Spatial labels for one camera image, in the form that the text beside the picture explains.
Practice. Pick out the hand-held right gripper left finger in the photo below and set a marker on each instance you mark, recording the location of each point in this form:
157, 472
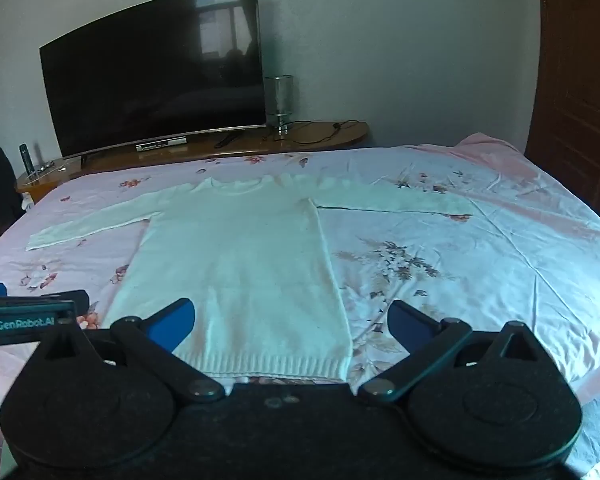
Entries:
172, 325

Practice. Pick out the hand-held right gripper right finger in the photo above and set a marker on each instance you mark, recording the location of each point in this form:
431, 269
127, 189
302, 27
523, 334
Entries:
409, 324

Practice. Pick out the white knit sweater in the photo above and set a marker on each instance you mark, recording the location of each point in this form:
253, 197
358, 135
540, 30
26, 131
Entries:
240, 270

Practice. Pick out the pink floral bedsheet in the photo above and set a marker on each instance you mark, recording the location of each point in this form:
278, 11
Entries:
480, 260

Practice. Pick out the dark bottle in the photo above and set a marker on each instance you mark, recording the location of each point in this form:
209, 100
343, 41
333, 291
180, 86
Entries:
25, 159

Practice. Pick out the eyeglasses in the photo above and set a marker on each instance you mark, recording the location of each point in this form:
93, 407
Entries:
46, 165

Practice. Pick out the silver set-top box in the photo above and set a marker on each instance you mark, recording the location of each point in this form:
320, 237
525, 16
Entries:
161, 143

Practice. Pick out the wooden television stand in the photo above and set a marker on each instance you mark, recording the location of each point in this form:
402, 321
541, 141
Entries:
300, 137

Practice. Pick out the glass table lamp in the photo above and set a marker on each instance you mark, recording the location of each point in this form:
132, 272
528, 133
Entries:
279, 100

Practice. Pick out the black curved television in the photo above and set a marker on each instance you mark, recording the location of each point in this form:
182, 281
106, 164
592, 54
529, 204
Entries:
155, 70

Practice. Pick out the brown wooden door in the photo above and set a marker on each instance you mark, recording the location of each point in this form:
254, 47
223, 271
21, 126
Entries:
580, 85

